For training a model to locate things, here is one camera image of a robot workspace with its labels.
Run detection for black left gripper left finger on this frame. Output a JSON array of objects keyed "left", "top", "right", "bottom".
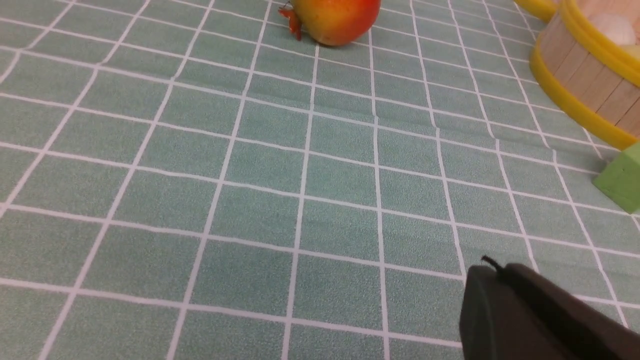
[{"left": 459, "top": 255, "right": 576, "bottom": 360}]

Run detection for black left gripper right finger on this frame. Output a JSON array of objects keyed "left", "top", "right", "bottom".
[{"left": 502, "top": 263, "right": 639, "bottom": 360}]

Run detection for white bun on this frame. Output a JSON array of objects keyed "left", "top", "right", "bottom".
[{"left": 587, "top": 13, "right": 639, "bottom": 46}]

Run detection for bamboo steamer tray yellow rims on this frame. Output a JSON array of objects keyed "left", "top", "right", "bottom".
[{"left": 529, "top": 0, "right": 640, "bottom": 151}]

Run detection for woven steamer lid yellow rim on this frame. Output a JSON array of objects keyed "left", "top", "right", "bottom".
[{"left": 513, "top": 0, "right": 560, "bottom": 23}]

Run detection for green foam cube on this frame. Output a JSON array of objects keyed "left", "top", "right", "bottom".
[{"left": 592, "top": 142, "right": 640, "bottom": 214}]

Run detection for red yellow pomegranate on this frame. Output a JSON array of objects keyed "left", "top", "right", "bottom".
[{"left": 278, "top": 0, "right": 382, "bottom": 47}]

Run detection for green checkered tablecloth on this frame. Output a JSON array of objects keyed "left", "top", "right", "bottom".
[{"left": 0, "top": 0, "right": 639, "bottom": 360}]

